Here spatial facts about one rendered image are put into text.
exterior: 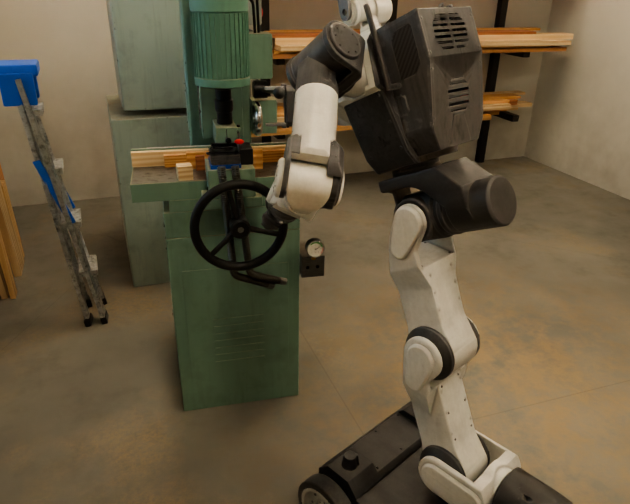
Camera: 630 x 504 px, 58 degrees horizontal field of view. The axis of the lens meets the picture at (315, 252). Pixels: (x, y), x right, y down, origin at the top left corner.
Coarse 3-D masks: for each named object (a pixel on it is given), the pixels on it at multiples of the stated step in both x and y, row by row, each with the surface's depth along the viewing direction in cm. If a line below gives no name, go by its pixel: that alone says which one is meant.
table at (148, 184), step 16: (144, 176) 179; (160, 176) 179; (176, 176) 180; (256, 176) 181; (272, 176) 182; (144, 192) 174; (160, 192) 175; (176, 192) 176; (192, 192) 177; (256, 192) 176; (208, 208) 171
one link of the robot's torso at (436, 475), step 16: (496, 448) 155; (432, 464) 150; (496, 464) 147; (512, 464) 150; (432, 480) 151; (448, 480) 146; (464, 480) 144; (480, 480) 144; (496, 480) 144; (448, 496) 148; (464, 496) 144; (480, 496) 141
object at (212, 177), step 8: (208, 160) 175; (208, 168) 168; (240, 168) 169; (248, 168) 169; (208, 176) 167; (216, 176) 167; (232, 176) 168; (240, 176) 169; (248, 176) 169; (208, 184) 168; (216, 184) 168; (232, 192) 170; (248, 192) 172
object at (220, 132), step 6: (216, 120) 192; (216, 126) 184; (222, 126) 184; (228, 126) 184; (234, 126) 184; (216, 132) 183; (222, 132) 183; (228, 132) 183; (234, 132) 184; (216, 138) 183; (222, 138) 184; (234, 138) 185
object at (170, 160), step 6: (264, 150) 194; (270, 150) 194; (276, 150) 194; (282, 150) 194; (168, 156) 186; (174, 156) 187; (180, 156) 187; (264, 156) 194; (270, 156) 194; (276, 156) 195; (282, 156) 195; (168, 162) 187; (174, 162) 188; (180, 162) 188; (186, 162) 188; (264, 162) 195
